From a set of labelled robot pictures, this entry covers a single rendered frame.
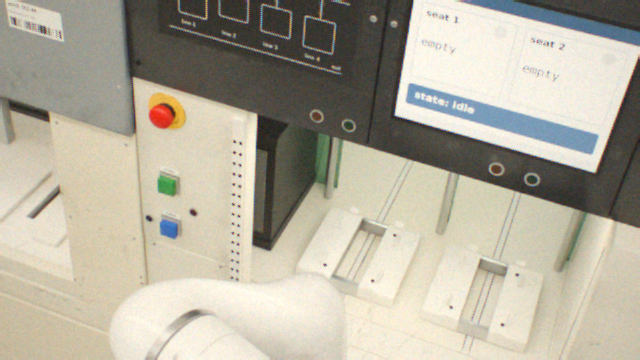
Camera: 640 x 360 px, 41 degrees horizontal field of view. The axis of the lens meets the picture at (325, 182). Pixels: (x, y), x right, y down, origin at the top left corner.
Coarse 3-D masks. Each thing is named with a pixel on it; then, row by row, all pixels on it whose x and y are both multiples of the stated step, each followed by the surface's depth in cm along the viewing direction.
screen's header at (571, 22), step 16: (464, 0) 106; (480, 0) 105; (496, 0) 105; (528, 16) 104; (544, 16) 104; (560, 16) 103; (576, 16) 102; (592, 32) 103; (608, 32) 102; (624, 32) 101
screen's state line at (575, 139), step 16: (416, 96) 117; (432, 96) 116; (448, 96) 115; (448, 112) 117; (464, 112) 116; (480, 112) 115; (496, 112) 114; (512, 112) 113; (512, 128) 114; (528, 128) 113; (544, 128) 113; (560, 128) 112; (576, 128) 111; (560, 144) 113; (576, 144) 112; (592, 144) 111
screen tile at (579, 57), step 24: (528, 48) 107; (552, 48) 106; (576, 48) 104; (600, 48) 103; (576, 72) 106; (600, 72) 105; (528, 96) 111; (552, 96) 109; (576, 96) 108; (600, 96) 107; (600, 120) 109
